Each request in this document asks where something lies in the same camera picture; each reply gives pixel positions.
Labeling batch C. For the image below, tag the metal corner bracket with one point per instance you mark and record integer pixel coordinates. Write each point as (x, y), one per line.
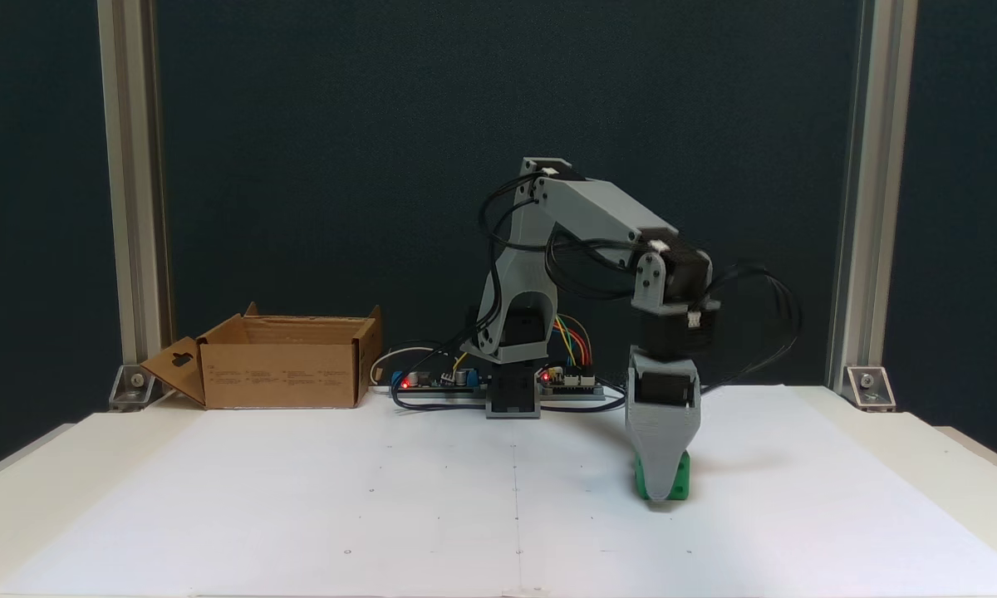
(871, 389)
(135, 389)

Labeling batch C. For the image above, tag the brown cardboard box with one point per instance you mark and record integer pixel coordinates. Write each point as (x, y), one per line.
(282, 378)

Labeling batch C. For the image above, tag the green die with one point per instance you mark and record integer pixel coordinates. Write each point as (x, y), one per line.
(681, 482)

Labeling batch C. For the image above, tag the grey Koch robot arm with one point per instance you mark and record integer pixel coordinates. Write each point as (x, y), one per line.
(590, 208)

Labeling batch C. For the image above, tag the aluminium frame post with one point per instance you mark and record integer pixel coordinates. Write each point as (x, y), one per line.
(129, 166)
(872, 166)

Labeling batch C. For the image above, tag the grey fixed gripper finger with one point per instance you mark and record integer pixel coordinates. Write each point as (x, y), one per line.
(663, 440)

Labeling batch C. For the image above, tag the blue circuit board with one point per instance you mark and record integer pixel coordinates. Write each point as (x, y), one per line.
(432, 384)

